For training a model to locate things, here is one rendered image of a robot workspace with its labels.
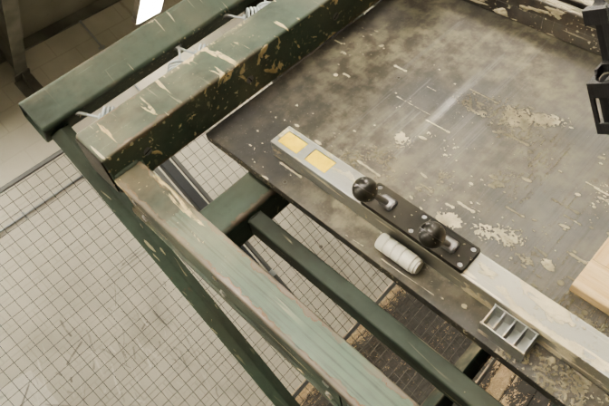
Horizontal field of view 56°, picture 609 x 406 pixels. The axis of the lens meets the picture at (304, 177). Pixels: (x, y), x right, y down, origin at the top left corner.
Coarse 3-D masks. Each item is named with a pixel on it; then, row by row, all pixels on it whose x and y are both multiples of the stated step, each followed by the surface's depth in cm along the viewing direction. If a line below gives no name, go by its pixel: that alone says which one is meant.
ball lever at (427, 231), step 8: (424, 224) 77; (432, 224) 76; (424, 232) 76; (432, 232) 75; (440, 232) 76; (424, 240) 76; (432, 240) 75; (440, 240) 76; (448, 240) 84; (432, 248) 77; (448, 248) 85; (456, 248) 85
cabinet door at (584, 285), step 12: (600, 252) 86; (588, 264) 85; (600, 264) 85; (588, 276) 84; (600, 276) 83; (576, 288) 83; (588, 288) 83; (600, 288) 82; (588, 300) 83; (600, 300) 81
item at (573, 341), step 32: (288, 128) 107; (288, 160) 105; (352, 192) 96; (384, 224) 92; (480, 256) 85; (480, 288) 82; (512, 288) 82; (544, 320) 78; (576, 320) 78; (576, 352) 75; (608, 352) 75; (608, 384) 74
